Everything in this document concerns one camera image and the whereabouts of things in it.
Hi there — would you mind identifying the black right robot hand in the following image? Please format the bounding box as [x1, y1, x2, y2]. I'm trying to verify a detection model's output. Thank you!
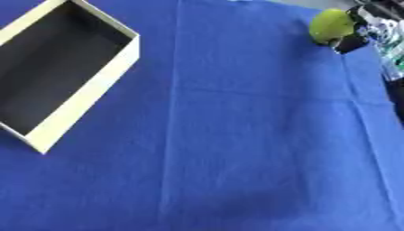
[329, 4, 376, 55]

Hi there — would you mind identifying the green toy apple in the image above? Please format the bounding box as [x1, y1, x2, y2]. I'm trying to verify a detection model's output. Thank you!
[308, 7, 357, 46]

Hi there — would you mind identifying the cream cardboard box, dark inside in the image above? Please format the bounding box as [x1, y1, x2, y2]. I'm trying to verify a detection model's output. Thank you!
[0, 0, 142, 155]

